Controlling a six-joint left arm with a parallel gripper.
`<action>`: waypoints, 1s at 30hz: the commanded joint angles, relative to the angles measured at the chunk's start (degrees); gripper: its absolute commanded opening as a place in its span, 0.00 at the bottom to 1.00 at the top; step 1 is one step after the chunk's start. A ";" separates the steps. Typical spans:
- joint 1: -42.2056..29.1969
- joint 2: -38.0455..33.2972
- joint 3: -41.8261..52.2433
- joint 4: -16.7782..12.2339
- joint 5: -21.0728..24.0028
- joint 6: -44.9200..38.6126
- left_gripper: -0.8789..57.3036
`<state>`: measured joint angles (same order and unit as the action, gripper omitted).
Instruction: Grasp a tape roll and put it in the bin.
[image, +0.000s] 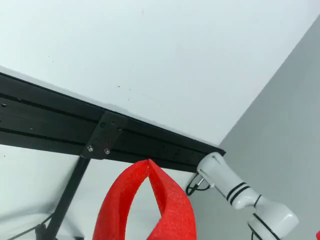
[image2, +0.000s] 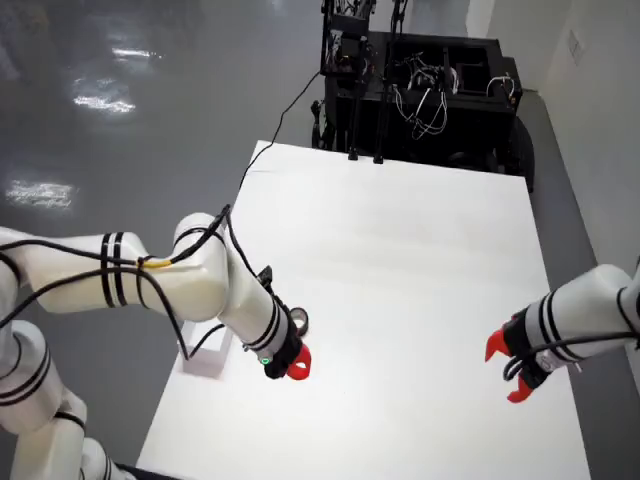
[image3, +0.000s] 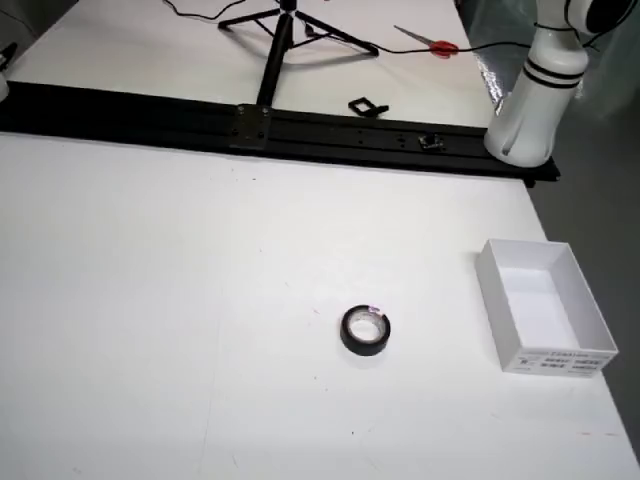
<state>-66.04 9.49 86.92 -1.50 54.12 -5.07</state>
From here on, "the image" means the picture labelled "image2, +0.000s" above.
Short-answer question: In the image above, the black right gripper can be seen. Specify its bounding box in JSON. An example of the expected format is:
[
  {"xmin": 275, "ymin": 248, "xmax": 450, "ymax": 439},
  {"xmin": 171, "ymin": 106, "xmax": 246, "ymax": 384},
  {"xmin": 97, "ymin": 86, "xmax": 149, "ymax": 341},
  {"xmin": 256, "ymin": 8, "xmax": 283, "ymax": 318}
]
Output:
[{"xmin": 483, "ymin": 308, "xmax": 552, "ymax": 405}]

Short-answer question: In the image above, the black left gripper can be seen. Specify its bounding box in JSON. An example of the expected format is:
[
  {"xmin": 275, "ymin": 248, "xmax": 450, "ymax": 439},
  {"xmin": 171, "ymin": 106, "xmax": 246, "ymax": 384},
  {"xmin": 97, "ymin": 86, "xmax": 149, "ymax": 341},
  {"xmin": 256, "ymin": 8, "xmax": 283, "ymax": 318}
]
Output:
[{"xmin": 258, "ymin": 318, "xmax": 313, "ymax": 384}]

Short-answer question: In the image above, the black electrical tape roll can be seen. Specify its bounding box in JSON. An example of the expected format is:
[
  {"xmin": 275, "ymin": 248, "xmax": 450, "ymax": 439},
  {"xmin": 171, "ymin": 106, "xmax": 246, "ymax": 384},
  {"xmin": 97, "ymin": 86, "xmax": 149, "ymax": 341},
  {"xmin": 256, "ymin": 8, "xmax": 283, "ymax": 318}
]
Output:
[{"xmin": 289, "ymin": 306, "xmax": 311, "ymax": 336}]

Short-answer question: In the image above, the white rectangular bin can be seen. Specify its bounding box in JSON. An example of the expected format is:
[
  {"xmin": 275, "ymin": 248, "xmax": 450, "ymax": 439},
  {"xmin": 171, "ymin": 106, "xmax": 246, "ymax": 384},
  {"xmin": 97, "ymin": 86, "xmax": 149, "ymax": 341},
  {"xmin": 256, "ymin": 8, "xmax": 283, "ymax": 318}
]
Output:
[{"xmin": 180, "ymin": 319, "xmax": 236, "ymax": 383}]

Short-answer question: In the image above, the black stand pole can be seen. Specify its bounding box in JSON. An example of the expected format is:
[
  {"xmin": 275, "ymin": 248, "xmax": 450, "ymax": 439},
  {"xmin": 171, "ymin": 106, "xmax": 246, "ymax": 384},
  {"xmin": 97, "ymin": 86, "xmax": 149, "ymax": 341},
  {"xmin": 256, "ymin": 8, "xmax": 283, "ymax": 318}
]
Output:
[
  {"xmin": 346, "ymin": 69, "xmax": 365, "ymax": 163},
  {"xmin": 371, "ymin": 0, "xmax": 407, "ymax": 167}
]

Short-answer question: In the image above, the black equipment cart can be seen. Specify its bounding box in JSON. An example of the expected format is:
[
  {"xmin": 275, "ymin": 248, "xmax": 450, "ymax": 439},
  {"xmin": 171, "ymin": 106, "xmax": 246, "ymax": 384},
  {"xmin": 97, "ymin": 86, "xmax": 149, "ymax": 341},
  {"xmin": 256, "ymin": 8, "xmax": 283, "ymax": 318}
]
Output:
[{"xmin": 309, "ymin": 29, "xmax": 537, "ymax": 194}]

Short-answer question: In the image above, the black electronics rack box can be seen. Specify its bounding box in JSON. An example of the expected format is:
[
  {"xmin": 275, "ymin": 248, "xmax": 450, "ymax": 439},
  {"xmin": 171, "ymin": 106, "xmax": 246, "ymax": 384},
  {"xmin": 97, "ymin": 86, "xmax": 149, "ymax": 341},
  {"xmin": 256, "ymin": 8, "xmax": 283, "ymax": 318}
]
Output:
[{"xmin": 319, "ymin": 0, "xmax": 375, "ymax": 79}]

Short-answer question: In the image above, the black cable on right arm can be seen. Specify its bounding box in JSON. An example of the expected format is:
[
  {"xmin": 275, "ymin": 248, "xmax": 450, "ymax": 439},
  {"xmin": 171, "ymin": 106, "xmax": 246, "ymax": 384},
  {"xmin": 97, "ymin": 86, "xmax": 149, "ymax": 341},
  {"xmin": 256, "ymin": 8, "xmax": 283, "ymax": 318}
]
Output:
[{"xmin": 501, "ymin": 331, "xmax": 640, "ymax": 384}]

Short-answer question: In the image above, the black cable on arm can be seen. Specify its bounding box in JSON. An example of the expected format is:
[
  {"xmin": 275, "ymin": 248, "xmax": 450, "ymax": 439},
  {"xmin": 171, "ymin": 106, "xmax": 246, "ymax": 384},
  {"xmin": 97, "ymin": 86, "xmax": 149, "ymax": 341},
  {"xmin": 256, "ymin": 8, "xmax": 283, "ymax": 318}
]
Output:
[
  {"xmin": 0, "ymin": 203, "xmax": 274, "ymax": 362},
  {"xmin": 501, "ymin": 331, "xmax": 640, "ymax": 384}
]

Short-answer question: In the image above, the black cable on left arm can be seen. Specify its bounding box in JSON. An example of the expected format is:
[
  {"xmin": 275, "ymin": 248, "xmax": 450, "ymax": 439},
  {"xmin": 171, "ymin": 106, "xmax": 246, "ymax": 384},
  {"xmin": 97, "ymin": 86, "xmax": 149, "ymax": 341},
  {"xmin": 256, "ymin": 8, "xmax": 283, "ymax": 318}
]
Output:
[{"xmin": 0, "ymin": 203, "xmax": 274, "ymax": 362}]

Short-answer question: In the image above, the thin black floor cable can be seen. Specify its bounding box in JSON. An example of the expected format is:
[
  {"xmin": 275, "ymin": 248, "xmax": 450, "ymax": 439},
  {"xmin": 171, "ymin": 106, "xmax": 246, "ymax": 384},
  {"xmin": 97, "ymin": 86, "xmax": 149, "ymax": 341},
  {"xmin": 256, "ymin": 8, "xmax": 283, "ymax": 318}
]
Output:
[{"xmin": 242, "ymin": 72, "xmax": 322, "ymax": 189}]

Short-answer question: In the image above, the white wire bundle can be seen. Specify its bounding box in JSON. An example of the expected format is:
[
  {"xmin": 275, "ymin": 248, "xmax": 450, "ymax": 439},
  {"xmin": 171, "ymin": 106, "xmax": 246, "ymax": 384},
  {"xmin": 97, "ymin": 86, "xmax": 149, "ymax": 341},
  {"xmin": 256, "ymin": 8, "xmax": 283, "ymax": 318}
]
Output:
[{"xmin": 391, "ymin": 54, "xmax": 452, "ymax": 142}]

